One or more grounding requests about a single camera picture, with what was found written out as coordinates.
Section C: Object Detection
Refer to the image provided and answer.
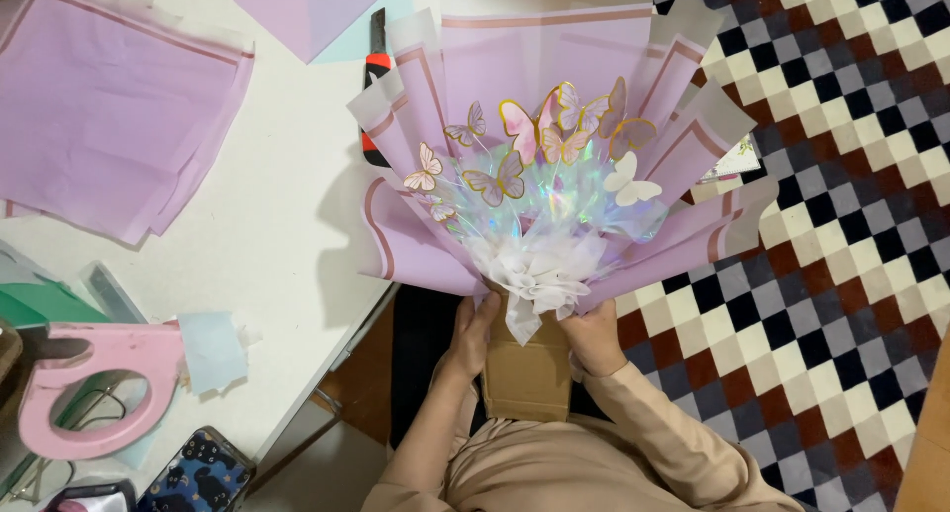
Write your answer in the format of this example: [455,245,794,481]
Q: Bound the person's right hand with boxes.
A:
[557,298,630,379]

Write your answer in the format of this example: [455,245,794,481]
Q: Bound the person's left hand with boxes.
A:
[444,291,504,385]

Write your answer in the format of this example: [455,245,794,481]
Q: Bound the lilac butterfly bouquet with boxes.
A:
[346,0,780,424]

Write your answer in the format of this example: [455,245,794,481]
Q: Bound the person's black trousers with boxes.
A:
[389,283,491,450]

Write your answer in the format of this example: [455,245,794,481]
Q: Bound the person's beige top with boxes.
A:
[434,404,743,512]

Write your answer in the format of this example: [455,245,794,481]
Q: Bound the metal table leg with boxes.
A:
[308,382,346,418]

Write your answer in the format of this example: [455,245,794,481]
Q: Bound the floral printed card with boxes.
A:
[698,134,764,185]

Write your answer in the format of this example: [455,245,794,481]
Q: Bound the red and black utility knife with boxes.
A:
[360,7,393,169]

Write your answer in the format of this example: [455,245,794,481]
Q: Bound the small light blue paper piece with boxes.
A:
[177,310,250,396]

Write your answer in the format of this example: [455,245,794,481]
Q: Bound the checkered rug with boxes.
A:
[612,0,950,512]

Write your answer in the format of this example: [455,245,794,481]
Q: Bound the pale blue paper sheet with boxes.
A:
[312,0,417,66]

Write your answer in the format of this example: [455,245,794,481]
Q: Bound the dark blue cat print pouch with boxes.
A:
[137,426,257,512]

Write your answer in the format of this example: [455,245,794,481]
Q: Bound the lilac wrapping sheet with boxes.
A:
[209,0,388,65]

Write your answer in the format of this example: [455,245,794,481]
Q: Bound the wooden furniture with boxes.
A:
[892,349,950,512]

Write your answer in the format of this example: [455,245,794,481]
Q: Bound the pink tape dispenser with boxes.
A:
[16,321,185,461]

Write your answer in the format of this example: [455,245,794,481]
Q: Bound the stack of lilac wrapping sheets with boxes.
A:
[0,0,256,246]

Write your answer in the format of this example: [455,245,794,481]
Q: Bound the black device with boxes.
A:
[41,479,138,512]

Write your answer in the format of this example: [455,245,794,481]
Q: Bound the green paper sheet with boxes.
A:
[0,280,112,329]

